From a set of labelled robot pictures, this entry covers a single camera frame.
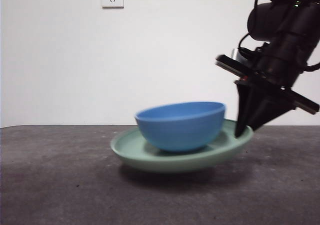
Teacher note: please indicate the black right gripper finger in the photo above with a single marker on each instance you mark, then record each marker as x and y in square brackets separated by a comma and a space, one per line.
[243, 105]
[265, 107]

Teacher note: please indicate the green plate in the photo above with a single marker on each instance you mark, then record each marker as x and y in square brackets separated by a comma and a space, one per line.
[150, 163]

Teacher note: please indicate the blue bowl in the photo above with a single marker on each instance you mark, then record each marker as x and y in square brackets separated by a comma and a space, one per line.
[180, 132]

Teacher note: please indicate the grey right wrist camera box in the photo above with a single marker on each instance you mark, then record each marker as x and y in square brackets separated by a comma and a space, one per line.
[237, 55]

